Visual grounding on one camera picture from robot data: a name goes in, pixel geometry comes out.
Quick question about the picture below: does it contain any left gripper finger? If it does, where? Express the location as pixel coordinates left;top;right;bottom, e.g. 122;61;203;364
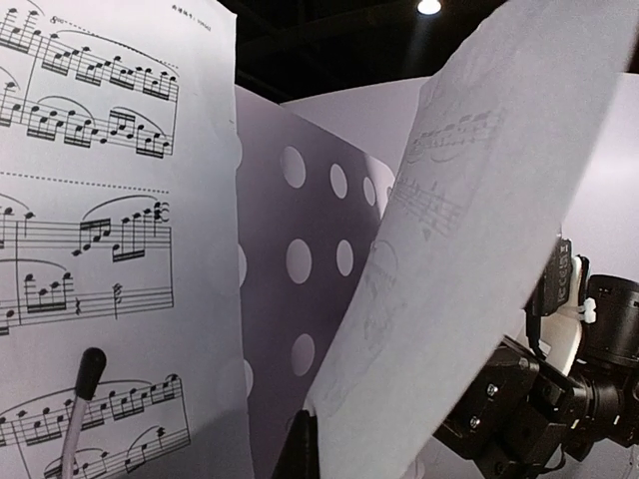
282;410;320;479

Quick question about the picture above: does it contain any sheet music page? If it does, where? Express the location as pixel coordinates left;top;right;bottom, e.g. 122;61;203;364
1;1;253;478
307;1;638;478

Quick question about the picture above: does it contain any white music stand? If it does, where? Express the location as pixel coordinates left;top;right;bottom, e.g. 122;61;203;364
62;88;391;478

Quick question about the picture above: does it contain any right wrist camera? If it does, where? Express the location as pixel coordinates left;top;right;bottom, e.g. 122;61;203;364
517;236;596;376

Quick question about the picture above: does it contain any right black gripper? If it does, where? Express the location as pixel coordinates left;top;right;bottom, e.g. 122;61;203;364
434;274;638;474

